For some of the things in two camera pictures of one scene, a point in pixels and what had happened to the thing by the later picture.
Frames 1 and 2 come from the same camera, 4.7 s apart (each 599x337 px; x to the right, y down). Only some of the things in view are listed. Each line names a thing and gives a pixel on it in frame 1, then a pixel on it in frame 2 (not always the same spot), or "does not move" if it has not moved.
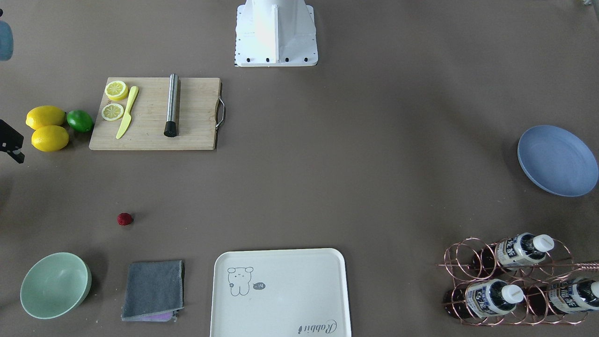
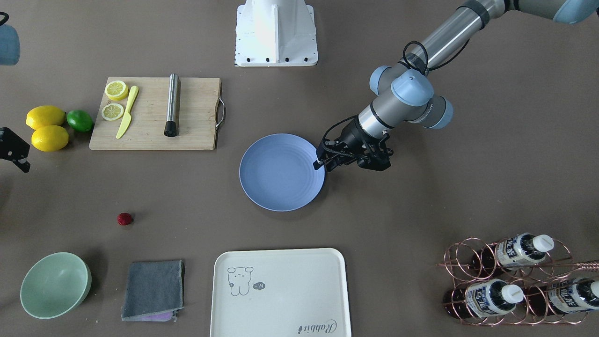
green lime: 79,120 does not move
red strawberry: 124,218 does not move
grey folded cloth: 154,291 does not move
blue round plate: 557,160 → 277,172
